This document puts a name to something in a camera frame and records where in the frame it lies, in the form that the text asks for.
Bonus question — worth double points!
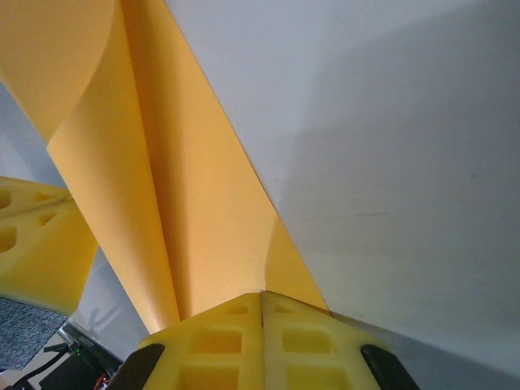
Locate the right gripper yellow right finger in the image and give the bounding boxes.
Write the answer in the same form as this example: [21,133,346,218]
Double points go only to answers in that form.
[262,292,422,390]

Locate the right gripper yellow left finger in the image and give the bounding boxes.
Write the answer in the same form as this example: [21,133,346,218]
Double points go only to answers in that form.
[106,292,264,390]

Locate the orange paper sheet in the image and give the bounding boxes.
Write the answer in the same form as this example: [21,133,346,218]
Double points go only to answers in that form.
[0,0,332,332]

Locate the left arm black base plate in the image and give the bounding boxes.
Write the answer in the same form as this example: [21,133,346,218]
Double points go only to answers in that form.
[0,324,127,390]

